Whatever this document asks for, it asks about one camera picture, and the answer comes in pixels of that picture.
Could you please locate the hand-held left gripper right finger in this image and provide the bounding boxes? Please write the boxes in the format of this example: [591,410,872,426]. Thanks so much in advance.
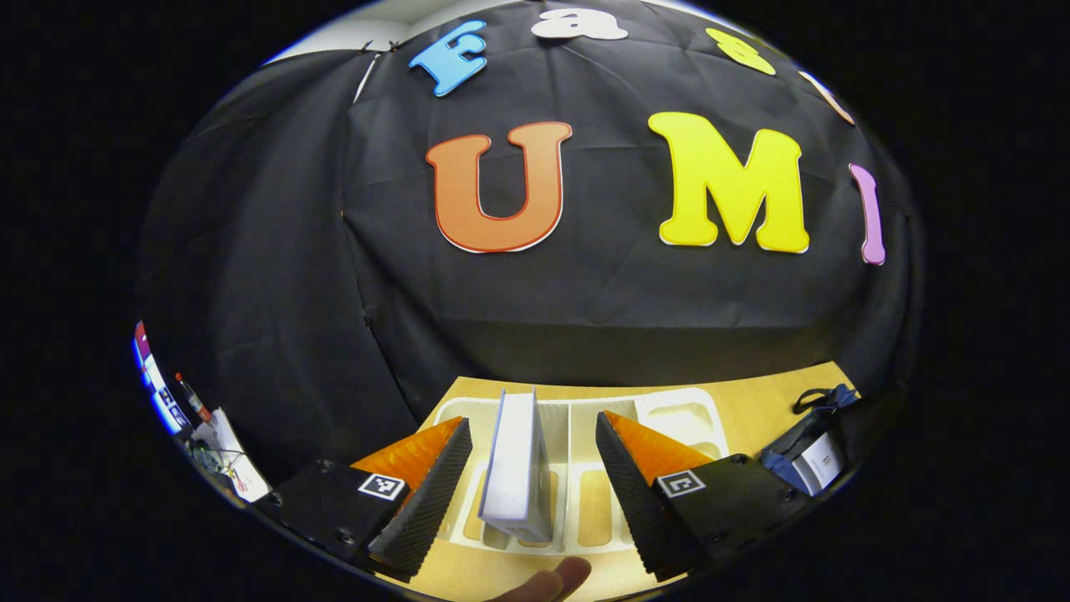
[595,410,810,584]

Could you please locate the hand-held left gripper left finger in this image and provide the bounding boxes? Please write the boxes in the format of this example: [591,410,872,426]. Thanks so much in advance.
[255,416,473,584]

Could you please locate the cream plastic bookshelf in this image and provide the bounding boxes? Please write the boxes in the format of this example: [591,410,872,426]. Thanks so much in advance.
[431,386,730,554]

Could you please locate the blue schoolbag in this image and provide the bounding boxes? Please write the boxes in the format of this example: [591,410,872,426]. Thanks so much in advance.
[757,383,910,500]

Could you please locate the black backdrop cloth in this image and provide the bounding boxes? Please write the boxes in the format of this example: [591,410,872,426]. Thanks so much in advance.
[138,0,920,486]

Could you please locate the white side table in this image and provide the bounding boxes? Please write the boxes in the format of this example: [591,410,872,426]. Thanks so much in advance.
[188,407,271,504]

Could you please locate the computer monitor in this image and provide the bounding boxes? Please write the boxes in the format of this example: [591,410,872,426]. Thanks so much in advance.
[132,320,191,436]

